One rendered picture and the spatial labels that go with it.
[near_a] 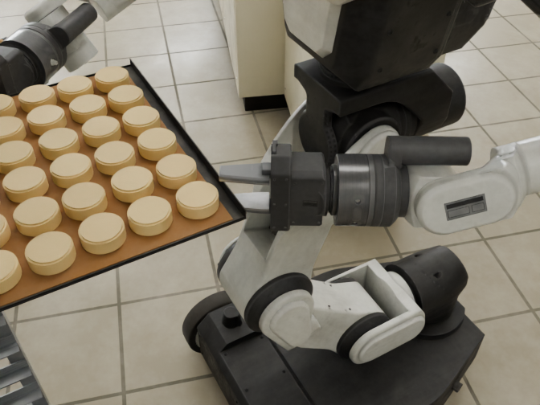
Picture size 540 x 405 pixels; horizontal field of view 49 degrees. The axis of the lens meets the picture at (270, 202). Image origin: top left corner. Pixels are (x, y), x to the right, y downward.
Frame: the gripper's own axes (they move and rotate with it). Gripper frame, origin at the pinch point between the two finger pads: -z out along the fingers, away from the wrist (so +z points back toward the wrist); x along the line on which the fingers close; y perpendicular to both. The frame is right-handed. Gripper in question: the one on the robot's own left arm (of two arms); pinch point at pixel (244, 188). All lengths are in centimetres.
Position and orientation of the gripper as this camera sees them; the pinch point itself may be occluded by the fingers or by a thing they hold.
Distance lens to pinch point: 72.3
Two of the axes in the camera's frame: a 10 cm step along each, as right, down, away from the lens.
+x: 0.0, -7.3, -6.8
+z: 10.0, 0.1, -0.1
